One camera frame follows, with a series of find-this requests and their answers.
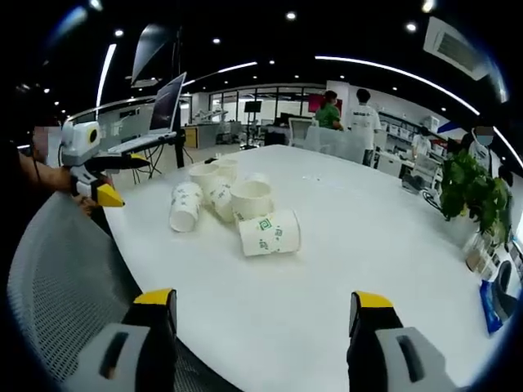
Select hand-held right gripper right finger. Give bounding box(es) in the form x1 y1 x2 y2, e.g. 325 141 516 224
346 290 459 392

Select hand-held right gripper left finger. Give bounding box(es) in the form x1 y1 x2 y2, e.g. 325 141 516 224
67 287 179 392

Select pile of white paper cups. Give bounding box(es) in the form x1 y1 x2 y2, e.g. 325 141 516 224
168 158 302 258

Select person's left hand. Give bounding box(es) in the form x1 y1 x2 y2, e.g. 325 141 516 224
73 194 101 217

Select black laptop stand pole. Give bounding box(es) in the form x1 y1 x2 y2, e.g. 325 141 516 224
173 24 186 169

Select silver laptop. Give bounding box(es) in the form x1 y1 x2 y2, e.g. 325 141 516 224
107 72 188 156

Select grey mesh chair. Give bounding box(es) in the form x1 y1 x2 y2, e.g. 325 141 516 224
7 190 234 392

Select yellow cabinet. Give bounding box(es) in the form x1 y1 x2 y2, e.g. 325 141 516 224
181 124 202 150

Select blue wipes packet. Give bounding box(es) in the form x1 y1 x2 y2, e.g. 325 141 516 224
478 278 519 336

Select studio softbox light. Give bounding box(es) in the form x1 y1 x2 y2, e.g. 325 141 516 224
129 23 177 87

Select black rounded device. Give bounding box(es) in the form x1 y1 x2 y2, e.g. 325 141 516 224
491 260 523 324

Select small boxes beside plant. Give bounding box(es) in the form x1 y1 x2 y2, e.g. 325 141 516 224
463 231 516 275

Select white table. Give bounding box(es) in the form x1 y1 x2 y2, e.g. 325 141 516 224
100 144 510 392

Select black monitor on stand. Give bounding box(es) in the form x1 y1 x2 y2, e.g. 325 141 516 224
243 101 263 149

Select green potted plant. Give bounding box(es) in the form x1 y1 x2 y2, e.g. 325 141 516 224
438 148 514 247

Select white office chair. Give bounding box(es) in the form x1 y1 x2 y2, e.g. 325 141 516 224
287 117 320 148

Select ceiling air conditioner vent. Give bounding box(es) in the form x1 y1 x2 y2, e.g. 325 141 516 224
422 16 498 81

